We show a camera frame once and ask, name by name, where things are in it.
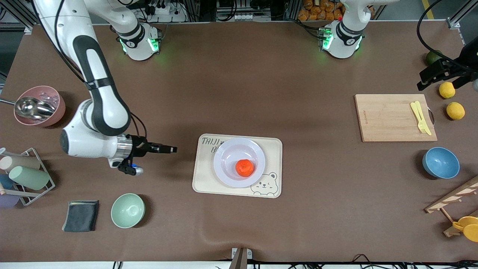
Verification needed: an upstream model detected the pale lavender plate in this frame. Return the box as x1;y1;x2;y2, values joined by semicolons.
213;137;266;188

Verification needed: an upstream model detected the orange fruit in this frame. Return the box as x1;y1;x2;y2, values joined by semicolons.
235;159;255;177

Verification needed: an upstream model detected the dark green avocado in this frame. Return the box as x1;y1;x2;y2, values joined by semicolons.
426;50;443;66

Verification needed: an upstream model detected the yellow lemon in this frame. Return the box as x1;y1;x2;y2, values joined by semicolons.
446;102;466;120
439;82;456;99

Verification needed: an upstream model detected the yellow plastic knife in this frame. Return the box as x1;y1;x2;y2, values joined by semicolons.
410;102;423;129

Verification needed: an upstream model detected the cream bear print tray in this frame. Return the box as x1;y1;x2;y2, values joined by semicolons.
192;134;283;198

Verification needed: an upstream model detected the wooden cutting board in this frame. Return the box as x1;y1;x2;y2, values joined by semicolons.
354;94;438;143

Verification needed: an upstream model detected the mint green bowl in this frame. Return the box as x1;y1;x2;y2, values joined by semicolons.
111;193;145;229

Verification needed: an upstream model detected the blue bowl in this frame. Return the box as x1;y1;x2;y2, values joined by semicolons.
422;147;460;179

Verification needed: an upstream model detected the pink bowl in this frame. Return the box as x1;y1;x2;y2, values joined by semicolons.
14;86;66;127

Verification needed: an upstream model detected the dark grey folded cloth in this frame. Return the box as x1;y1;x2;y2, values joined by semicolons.
62;200;100;233

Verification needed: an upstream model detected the wooden drying rack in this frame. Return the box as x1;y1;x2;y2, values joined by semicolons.
425;176;478;238

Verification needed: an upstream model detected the metal scoop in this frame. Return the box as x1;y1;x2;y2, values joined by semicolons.
0;97;56;120

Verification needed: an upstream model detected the mint green cup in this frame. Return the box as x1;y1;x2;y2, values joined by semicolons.
9;166;51;191

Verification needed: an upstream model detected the beige cup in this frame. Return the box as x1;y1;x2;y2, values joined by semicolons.
0;155;41;172

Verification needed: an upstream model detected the bag of orange pastries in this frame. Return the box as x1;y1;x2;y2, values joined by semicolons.
298;0;346;22

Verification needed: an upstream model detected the white power strip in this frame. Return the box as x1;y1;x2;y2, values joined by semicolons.
148;0;187;23

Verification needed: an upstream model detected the purple cup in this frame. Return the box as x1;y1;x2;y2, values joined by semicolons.
0;194;20;208

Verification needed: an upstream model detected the yellow mug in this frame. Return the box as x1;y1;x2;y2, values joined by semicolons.
453;216;478;242

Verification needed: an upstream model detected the aluminium frame post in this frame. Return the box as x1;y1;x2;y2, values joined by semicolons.
446;0;478;30
7;0;41;32

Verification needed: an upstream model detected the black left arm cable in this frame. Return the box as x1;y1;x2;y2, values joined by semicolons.
416;2;478;73

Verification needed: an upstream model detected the grey wire cup rack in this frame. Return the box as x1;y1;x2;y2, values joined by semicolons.
0;148;56;206

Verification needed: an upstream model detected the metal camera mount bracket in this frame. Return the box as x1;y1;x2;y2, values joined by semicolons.
229;247;253;269

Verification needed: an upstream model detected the black base cable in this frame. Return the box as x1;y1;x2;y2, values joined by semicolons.
288;17;322;40

